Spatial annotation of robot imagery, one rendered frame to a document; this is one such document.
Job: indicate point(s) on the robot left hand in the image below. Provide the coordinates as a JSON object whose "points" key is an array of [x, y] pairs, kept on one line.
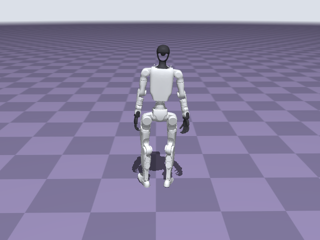
{"points": [[136, 116]]}

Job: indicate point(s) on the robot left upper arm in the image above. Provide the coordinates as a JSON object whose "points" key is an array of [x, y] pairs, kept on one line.
{"points": [[143, 81]]}

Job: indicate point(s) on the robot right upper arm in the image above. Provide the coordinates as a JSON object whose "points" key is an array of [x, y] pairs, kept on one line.
{"points": [[180, 83]]}

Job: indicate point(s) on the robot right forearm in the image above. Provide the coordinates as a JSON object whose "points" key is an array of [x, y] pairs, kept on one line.
{"points": [[184, 106]]}

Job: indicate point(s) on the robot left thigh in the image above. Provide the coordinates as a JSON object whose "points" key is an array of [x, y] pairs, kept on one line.
{"points": [[145, 126]]}

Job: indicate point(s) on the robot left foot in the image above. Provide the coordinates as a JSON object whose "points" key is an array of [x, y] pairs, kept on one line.
{"points": [[146, 183]]}

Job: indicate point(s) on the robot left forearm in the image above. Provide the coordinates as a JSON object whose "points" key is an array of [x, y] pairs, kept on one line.
{"points": [[139, 102]]}

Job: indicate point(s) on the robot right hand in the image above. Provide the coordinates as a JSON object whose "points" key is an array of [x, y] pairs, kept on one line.
{"points": [[185, 124]]}

